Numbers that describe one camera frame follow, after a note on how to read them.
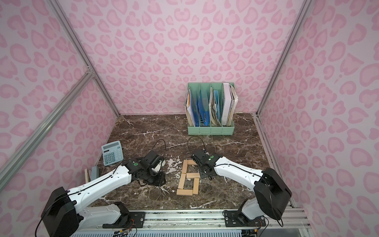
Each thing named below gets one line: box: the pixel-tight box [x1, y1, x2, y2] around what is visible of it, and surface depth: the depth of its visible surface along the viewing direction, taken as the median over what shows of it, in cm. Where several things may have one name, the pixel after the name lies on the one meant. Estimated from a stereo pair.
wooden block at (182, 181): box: [177, 172, 187, 190], surface depth 87 cm
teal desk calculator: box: [101, 140, 124, 167], surface depth 97 cm
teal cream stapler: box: [84, 165, 100, 184], surface depth 88 cm
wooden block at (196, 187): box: [192, 177, 200, 195], surface depth 86 cm
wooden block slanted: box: [176, 188, 193, 196], surface depth 83 cm
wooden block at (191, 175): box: [186, 172, 201, 179], surface depth 90 cm
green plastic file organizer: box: [187, 82, 235, 136], surface depth 104 cm
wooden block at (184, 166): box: [181, 159, 189, 174], surface depth 92 cm
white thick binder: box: [222, 82, 233, 126], surface depth 100 cm
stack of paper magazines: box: [226, 83, 239, 127], surface depth 100 cm
